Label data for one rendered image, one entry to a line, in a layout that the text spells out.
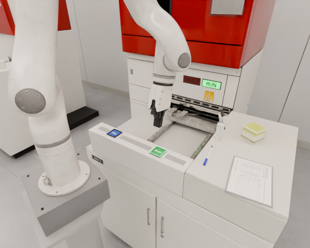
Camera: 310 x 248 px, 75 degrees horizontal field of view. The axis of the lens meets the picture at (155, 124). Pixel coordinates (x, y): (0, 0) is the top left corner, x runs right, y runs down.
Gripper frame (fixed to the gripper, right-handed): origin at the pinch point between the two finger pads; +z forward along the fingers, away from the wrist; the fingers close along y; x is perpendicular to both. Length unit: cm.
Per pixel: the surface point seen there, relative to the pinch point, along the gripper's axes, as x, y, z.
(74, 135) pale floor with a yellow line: -178, -90, 95
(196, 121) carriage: -2, -51, 13
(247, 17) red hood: 14, -45, -45
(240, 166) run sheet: 32.1, -12.9, 12.3
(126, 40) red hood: -61, -48, -30
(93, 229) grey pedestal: -17, 18, 54
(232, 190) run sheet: 33.0, 0.2, 15.1
